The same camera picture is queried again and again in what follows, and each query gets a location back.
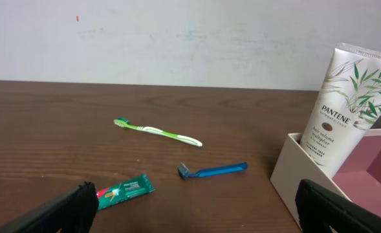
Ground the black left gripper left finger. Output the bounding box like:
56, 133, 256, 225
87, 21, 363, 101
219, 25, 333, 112
0, 182, 99, 233

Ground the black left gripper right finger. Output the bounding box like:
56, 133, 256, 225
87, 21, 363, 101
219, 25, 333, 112
295, 179, 381, 233

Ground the Colgate toothpaste tube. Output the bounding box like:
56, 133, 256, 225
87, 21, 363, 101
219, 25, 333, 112
96, 174, 155, 211

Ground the green white toothbrush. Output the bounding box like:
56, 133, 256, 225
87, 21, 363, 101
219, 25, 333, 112
113, 118, 202, 147

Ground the white Pantene tube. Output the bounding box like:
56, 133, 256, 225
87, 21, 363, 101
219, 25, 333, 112
299, 43, 381, 178

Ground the white box pink interior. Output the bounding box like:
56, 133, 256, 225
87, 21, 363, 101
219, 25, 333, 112
270, 129, 381, 228

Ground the blue disposable razor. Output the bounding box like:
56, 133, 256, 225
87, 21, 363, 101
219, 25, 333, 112
177, 162, 248, 179

